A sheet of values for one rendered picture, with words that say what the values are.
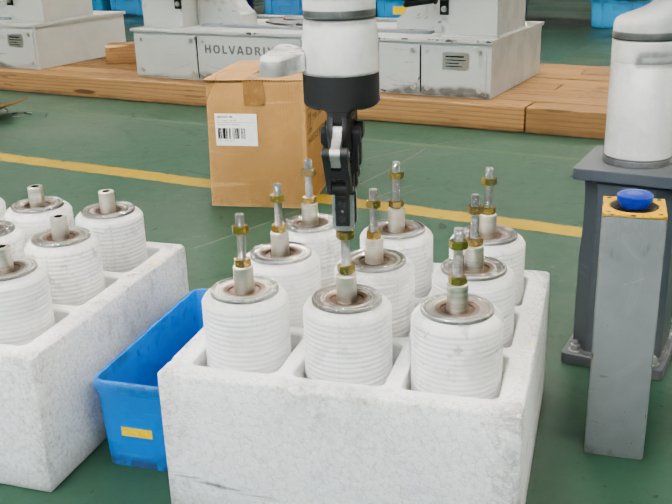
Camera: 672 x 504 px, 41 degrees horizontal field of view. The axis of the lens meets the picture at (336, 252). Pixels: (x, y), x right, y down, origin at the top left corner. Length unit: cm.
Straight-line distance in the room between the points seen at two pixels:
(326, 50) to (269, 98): 121
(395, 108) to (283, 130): 97
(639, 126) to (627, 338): 32
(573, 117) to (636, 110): 152
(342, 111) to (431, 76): 215
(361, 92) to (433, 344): 26
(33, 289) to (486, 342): 53
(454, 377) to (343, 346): 12
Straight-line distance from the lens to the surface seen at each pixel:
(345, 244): 94
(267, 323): 97
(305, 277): 107
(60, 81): 384
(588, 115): 279
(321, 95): 87
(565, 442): 121
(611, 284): 108
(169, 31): 352
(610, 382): 114
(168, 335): 129
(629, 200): 107
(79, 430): 119
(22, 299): 111
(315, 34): 86
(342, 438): 95
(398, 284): 104
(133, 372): 122
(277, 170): 210
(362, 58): 86
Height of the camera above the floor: 63
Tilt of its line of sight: 20 degrees down
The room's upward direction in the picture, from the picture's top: 2 degrees counter-clockwise
